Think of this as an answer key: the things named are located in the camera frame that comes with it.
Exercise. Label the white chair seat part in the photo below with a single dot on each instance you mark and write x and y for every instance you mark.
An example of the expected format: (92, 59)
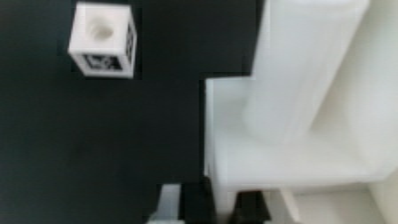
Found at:
(302, 119)

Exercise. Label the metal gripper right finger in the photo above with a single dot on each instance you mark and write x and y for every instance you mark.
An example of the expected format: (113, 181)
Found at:
(250, 210)

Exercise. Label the small white tagged cube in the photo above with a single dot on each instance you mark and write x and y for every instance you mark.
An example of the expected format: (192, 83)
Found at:
(103, 40)

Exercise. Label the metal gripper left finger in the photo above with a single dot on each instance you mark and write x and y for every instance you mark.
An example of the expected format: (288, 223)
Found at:
(185, 204)

